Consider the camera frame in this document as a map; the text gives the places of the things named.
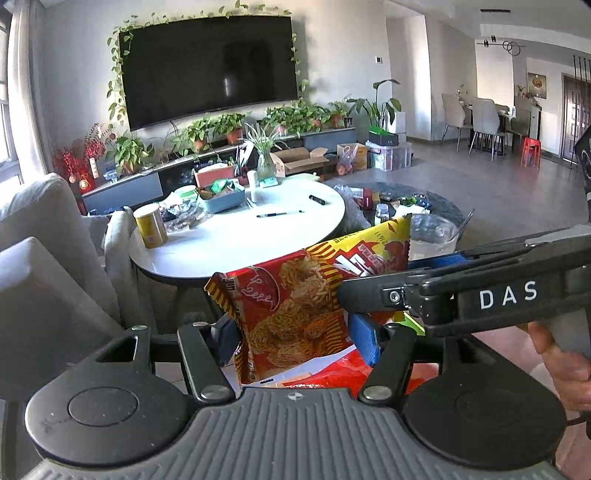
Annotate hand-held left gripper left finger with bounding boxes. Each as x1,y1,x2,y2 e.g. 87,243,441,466
92,317,243,405

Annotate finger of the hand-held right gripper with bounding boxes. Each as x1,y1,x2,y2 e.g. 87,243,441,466
339,272,419,315
408,227,570,274

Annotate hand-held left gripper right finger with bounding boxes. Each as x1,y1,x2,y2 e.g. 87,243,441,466
347,312,482,404

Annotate red yellow noodle snack packet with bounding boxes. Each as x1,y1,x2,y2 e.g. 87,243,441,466
204,214,412,385

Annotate person's right hand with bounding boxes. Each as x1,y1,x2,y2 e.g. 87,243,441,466
528,321,591,412

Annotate clear plastic container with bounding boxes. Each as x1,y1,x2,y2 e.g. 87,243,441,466
408,214,474,260

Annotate dark glass coffee table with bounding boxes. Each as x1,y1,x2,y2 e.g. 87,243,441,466
332,182,465,232

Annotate white round table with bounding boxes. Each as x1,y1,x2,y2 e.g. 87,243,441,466
128,177,347,282

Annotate clear storage bins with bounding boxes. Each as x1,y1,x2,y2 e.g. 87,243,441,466
366,140,413,173

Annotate yellow can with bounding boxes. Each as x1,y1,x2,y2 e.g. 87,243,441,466
132,202,170,249

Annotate green and black box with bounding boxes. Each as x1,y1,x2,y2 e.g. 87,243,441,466
366,128,399,147

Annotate blue basket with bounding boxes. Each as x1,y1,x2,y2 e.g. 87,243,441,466
196,182,247,213

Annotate red plastic stool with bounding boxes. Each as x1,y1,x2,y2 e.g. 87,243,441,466
520,137,542,169

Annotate grey dining chair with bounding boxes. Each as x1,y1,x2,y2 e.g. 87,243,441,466
469,97,507,154
440,93,472,153

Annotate large-leaf plant in white planter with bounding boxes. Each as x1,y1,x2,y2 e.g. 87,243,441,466
348,79,407,135

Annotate open cardboard box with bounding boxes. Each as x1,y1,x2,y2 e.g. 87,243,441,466
270,146,330,176

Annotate pink box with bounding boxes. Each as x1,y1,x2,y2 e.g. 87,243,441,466
193,165,236,188

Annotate glass vase with plant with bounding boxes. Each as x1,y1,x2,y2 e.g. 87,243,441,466
239,122,278,181

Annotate grey television cabinet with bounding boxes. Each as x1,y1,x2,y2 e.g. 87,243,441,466
80,126,359,216

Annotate grey armchair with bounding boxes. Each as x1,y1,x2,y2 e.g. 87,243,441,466
0,172,158,371

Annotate row of potted plants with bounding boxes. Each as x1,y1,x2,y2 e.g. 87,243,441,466
106,99,354,176

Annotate red flower decoration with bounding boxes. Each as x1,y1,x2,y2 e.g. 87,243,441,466
52,123,107,190

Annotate trailing vine plant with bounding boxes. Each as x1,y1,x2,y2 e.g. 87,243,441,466
106,2,310,126

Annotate window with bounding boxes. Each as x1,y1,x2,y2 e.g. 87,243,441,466
0,0,21,185

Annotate wall television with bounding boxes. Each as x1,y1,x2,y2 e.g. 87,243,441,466
119,16,299,133

